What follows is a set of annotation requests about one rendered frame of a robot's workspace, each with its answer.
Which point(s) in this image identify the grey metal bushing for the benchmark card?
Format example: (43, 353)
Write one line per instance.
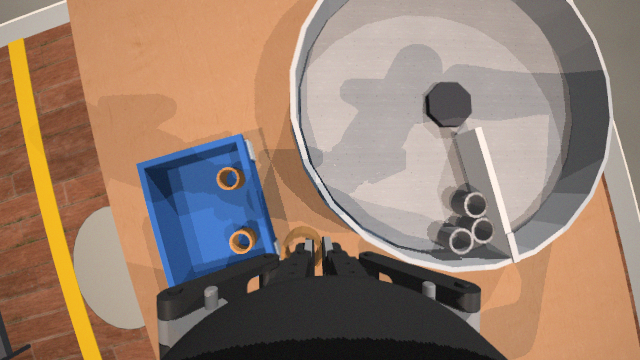
(478, 207)
(485, 228)
(464, 240)

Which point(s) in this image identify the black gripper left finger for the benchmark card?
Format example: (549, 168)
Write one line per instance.
(181, 307)

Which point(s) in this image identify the bronze bushing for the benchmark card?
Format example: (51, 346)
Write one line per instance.
(236, 245)
(307, 232)
(222, 178)

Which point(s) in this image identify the blue crate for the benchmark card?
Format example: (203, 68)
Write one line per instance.
(193, 218)

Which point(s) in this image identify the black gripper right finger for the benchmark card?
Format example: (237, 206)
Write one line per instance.
(460, 296)

